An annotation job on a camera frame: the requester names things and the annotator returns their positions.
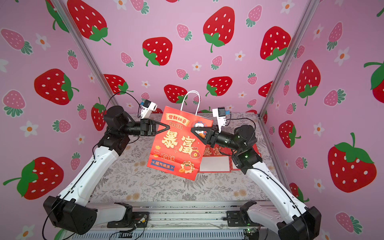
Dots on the red paper bag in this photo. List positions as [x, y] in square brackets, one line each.
[245, 160]
[178, 151]
[216, 160]

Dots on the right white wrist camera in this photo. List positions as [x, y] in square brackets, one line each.
[220, 114]

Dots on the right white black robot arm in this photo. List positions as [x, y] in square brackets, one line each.
[293, 220]

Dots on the left aluminium frame post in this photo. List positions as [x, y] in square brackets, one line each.
[78, 38]

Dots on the aluminium frame post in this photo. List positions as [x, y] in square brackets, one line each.
[78, 38]
[302, 26]

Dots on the right aluminium frame post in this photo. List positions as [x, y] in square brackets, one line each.
[302, 26]

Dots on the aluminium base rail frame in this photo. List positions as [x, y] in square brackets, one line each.
[183, 216]

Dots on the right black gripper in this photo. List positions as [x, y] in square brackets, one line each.
[212, 138]

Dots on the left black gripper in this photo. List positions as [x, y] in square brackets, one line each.
[147, 129]

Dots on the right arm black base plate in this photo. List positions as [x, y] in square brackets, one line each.
[238, 219]

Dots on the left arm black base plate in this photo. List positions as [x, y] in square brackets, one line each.
[132, 220]

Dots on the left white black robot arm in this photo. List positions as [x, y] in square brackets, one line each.
[69, 209]

